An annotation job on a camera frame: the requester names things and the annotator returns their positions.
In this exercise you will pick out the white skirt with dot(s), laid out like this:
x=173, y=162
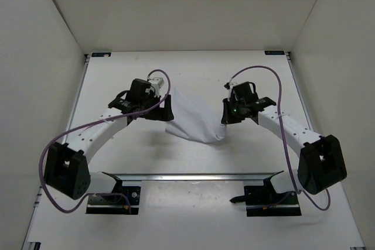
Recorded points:
x=194, y=120

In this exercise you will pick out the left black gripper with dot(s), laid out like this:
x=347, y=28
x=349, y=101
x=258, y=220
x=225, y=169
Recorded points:
x=165, y=113

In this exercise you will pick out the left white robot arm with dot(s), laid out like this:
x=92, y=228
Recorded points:
x=64, y=166

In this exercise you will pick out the aluminium rail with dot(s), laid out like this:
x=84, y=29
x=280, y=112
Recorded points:
x=190, y=176

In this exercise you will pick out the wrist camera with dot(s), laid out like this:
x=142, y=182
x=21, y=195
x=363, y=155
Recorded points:
x=156, y=84
x=230, y=84

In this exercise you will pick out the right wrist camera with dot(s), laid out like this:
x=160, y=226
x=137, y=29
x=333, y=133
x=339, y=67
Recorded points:
x=230, y=84

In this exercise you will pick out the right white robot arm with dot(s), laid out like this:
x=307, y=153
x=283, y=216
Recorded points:
x=321, y=163

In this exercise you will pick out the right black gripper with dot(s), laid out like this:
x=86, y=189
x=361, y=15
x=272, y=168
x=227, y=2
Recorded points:
x=227, y=118

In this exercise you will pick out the left blue label sticker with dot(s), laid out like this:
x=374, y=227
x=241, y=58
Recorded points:
x=101, y=54

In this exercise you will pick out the blue label sticker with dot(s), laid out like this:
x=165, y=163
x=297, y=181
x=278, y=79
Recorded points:
x=101, y=54
x=274, y=53

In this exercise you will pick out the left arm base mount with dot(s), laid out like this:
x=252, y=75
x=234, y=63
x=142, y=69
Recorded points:
x=116, y=205

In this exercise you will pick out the right blue label sticker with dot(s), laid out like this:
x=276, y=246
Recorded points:
x=274, y=53

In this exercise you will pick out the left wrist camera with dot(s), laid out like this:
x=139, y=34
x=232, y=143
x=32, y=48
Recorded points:
x=156, y=84

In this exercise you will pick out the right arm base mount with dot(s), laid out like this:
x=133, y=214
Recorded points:
x=260, y=202

